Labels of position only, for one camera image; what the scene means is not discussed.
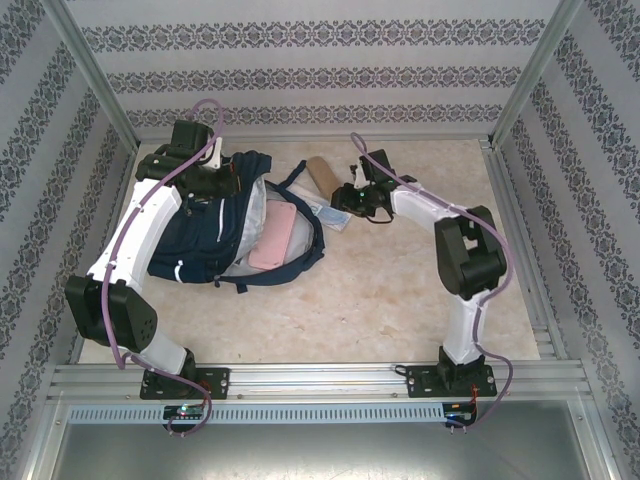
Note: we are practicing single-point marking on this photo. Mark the blue face mask pack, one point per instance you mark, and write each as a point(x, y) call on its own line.
point(332, 217)

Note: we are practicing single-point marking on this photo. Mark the beige fabric glasses case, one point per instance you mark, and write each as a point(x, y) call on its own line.
point(322, 175)

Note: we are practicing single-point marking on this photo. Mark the navy blue backpack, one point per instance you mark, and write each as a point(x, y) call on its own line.
point(195, 250)

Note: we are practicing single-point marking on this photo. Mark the pink pencil case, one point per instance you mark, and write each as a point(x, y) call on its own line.
point(272, 235)

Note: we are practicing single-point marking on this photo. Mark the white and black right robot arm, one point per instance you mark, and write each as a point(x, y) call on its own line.
point(415, 202)

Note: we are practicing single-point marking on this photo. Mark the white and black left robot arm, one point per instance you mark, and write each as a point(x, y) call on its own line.
point(145, 220)

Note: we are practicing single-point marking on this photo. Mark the grey metal sheet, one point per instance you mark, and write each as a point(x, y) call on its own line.
point(320, 455)

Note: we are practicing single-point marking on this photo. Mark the aluminium side rail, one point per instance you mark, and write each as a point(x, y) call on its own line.
point(530, 280)
point(112, 210)

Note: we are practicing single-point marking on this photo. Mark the aluminium frame post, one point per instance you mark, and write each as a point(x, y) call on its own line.
point(90, 75)
point(537, 70)

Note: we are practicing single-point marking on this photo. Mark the aluminium mounting rail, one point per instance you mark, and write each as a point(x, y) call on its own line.
point(315, 380)

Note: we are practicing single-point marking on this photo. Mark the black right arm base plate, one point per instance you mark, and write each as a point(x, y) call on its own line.
point(417, 382)

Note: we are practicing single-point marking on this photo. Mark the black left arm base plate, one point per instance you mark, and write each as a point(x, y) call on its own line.
point(215, 382)

